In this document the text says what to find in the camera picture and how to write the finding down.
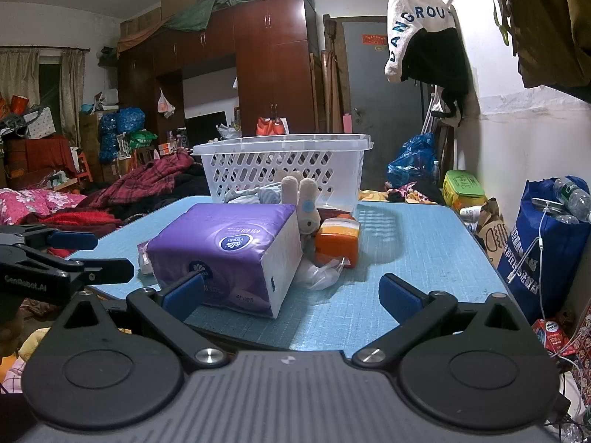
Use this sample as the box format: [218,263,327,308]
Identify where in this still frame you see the grey metal folding frame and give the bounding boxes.
[422,85,444,134]

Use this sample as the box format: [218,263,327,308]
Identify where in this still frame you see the red box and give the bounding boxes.
[531,318,571,356]

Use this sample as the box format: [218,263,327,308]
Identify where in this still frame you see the red cloth covered cabinet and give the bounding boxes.
[4,136,77,176]

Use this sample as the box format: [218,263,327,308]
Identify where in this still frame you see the brown wooden wardrobe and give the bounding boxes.
[117,0,324,148]

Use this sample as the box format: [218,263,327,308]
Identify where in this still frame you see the light blue cloth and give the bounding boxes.
[224,185,282,206]

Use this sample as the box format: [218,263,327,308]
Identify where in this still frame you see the blue plastic bag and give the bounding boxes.
[387,133,437,188]

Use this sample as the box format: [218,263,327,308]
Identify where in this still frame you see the large blue plastic bags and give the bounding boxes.
[99,107,146,162]

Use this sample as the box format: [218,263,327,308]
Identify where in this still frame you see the green cloth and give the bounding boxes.
[164,0,273,33]

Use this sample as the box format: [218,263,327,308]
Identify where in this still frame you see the blue tote bag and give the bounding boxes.
[498,176,591,324]

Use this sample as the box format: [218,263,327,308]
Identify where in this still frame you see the olive hanging bag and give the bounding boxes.
[508,0,591,97]

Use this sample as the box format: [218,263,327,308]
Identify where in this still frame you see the red plaid blanket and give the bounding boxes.
[85,150,195,208]

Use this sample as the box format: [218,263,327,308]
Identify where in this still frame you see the beige curtain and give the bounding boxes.
[60,48,86,146]
[0,48,40,100]

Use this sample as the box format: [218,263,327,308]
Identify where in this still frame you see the wooden planks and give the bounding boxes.
[321,14,345,132]

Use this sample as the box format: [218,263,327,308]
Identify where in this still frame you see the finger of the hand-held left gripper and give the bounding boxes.
[0,245,134,292]
[0,225,99,251]

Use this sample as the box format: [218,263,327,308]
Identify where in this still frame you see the orange packet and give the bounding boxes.
[315,219,362,269]

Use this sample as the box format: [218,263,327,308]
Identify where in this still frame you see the small white plastic bag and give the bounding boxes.
[157,89,176,118]

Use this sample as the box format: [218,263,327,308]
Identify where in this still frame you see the grey door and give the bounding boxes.
[339,16,426,148]

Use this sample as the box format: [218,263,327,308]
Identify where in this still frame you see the white gift bag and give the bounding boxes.
[23,107,56,139]

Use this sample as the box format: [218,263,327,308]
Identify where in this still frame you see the red stool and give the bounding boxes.
[76,152,93,183]

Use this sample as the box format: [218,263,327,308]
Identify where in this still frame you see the green box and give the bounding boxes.
[442,170,486,210]

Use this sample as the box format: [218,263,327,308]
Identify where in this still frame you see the pink floral blanket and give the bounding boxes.
[0,188,86,224]

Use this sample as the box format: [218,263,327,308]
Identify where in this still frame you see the purple tissue pack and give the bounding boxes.
[145,203,304,319]

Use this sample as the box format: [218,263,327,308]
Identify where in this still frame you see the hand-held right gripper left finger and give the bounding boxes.
[48,271,232,372]

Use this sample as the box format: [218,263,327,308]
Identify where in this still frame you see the white cable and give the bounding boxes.
[507,203,555,282]

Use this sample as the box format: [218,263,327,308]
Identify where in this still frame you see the brown printed paper bag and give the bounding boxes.
[478,198,509,264]

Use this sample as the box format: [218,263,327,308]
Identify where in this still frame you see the white and black jacket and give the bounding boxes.
[384,0,472,127]

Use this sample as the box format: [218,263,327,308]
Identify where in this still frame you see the black monitor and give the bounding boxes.
[185,111,228,141]

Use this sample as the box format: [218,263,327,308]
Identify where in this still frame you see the white plastic basket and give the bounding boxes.
[191,134,374,215]

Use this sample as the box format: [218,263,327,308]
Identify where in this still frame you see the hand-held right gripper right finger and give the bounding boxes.
[352,273,532,370]

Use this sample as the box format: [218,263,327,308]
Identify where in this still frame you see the grey plush rabbit toy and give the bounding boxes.
[276,170,321,241]

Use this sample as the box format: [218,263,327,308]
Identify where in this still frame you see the clear water bottle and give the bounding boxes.
[553,178,591,222]

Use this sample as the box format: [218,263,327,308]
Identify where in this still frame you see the orange and white bag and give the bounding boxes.
[256,117,289,137]

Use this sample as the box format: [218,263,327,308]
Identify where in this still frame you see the floral bed sheet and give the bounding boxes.
[385,182,446,205]

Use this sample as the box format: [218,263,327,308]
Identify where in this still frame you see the clear plastic bag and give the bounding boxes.
[295,256,345,291]

